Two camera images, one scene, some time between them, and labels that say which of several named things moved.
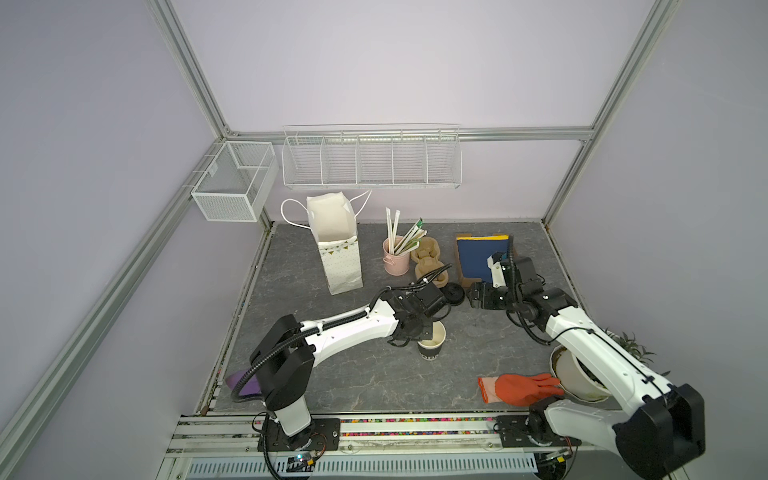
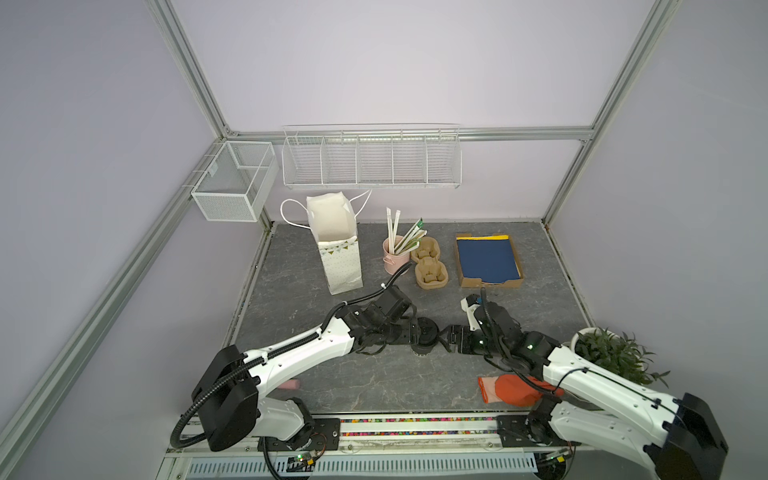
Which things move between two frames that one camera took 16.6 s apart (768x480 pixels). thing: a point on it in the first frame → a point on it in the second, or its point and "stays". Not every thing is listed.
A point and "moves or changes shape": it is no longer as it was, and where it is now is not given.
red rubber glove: x=519 y=389 stays
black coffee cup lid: x=453 y=292 moves or changes shape
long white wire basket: x=372 y=156 stays
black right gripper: x=485 y=301 → x=462 y=331
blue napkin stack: x=474 y=252 stays
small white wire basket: x=235 y=186 stays
